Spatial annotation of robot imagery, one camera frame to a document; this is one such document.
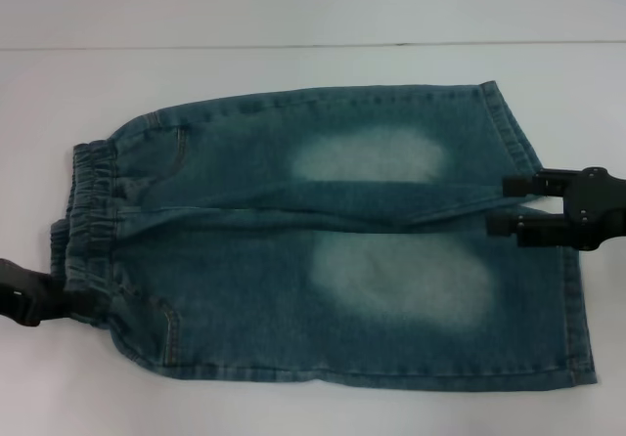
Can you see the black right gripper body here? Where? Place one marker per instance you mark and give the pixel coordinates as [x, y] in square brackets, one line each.
[599, 206]

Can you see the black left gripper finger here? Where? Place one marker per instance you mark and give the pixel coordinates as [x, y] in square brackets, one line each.
[85, 314]

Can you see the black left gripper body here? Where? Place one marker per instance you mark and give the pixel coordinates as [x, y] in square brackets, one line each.
[29, 294]

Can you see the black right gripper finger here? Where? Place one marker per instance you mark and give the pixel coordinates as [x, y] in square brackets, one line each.
[538, 184]
[538, 228]

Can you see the blue denim shorts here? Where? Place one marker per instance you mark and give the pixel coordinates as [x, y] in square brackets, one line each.
[293, 309]

